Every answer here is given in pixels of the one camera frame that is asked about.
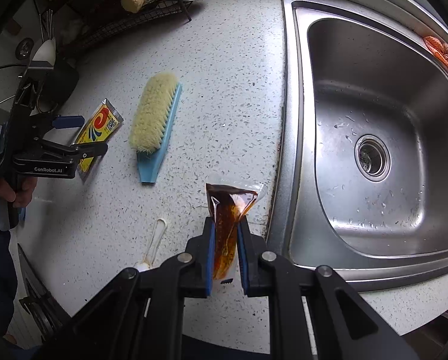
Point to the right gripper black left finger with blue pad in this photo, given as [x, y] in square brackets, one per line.
[138, 315]

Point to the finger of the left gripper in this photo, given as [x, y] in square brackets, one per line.
[62, 122]
[76, 151]

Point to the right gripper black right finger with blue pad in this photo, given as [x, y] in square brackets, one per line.
[314, 313]

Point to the yellow snack wrapper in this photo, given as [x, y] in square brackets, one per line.
[100, 127]

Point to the brown sauce packet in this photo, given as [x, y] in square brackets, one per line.
[229, 201]

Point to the person's left hand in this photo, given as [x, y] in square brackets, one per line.
[19, 199]

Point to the dark green mug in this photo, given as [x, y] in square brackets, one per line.
[57, 88]

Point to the blue scrub brush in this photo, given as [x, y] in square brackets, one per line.
[152, 124]

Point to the white plastic spoon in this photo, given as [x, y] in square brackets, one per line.
[150, 255]

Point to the stainless steel sink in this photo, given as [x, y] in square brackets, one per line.
[363, 175]

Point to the orange cloth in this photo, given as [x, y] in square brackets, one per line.
[438, 48]

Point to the black wire rack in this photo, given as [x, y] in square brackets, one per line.
[80, 26]

